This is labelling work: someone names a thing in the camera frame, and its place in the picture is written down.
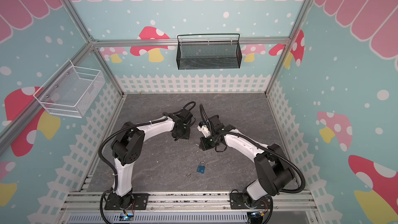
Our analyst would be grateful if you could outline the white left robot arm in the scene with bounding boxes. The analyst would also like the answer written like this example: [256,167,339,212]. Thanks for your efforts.
[98,109,194,211]

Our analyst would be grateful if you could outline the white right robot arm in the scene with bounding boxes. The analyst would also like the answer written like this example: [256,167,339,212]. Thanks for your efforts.
[198,115,301,208]

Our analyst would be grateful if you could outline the blue padlock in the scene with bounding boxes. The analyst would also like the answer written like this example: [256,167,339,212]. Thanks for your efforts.
[197,161,206,174]

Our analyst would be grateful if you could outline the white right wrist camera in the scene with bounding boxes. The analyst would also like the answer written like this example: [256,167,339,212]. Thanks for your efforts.
[198,121,211,138]

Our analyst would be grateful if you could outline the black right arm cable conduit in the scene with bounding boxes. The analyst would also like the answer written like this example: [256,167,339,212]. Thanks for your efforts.
[198,103,306,194]

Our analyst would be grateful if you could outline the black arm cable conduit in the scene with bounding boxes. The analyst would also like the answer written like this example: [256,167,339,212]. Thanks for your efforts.
[198,103,306,194]
[97,101,197,224]

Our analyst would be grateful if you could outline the black mesh wall basket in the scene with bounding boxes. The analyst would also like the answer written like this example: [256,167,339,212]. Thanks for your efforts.
[176,33,243,70]

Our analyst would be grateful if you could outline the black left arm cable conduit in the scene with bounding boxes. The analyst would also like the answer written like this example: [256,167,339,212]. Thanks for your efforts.
[97,101,197,224]

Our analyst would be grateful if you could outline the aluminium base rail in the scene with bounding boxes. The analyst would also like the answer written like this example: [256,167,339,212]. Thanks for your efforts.
[55,191,322,224]

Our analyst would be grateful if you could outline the white wire wall basket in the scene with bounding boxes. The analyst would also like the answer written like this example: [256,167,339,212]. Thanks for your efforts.
[33,60,105,118]

